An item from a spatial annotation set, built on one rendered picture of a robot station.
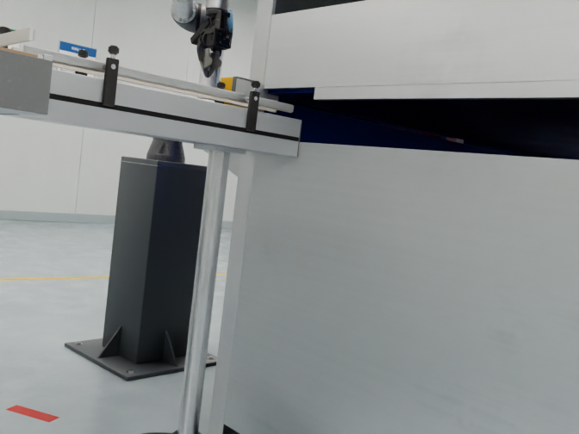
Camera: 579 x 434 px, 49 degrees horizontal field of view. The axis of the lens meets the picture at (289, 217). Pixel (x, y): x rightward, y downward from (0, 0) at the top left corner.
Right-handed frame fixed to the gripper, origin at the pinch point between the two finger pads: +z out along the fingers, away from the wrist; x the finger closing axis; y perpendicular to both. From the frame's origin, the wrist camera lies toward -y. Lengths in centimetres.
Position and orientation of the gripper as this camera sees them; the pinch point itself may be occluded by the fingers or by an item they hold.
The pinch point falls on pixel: (206, 73)
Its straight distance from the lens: 217.5
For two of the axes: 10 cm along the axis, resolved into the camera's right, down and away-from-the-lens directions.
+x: 7.3, 0.4, 6.8
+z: -1.2, 9.9, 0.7
